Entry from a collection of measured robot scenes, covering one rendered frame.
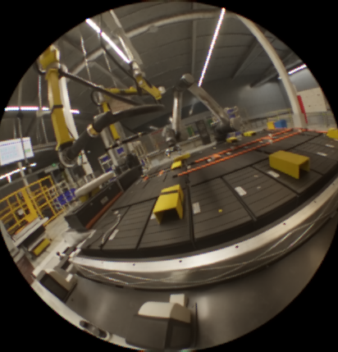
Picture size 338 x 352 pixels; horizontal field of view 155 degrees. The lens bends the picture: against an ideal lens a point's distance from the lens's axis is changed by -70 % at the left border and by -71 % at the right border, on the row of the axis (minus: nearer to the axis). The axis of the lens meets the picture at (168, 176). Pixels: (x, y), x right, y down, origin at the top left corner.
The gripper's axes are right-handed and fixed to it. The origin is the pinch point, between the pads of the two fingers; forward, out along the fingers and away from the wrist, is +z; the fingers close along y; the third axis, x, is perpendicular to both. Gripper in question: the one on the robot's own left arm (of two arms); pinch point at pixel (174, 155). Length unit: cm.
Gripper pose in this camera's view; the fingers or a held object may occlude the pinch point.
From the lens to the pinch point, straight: 107.4
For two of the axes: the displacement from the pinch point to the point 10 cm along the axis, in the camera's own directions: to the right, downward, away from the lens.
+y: 9.2, -3.2, -2.1
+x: 3.5, 4.9, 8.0
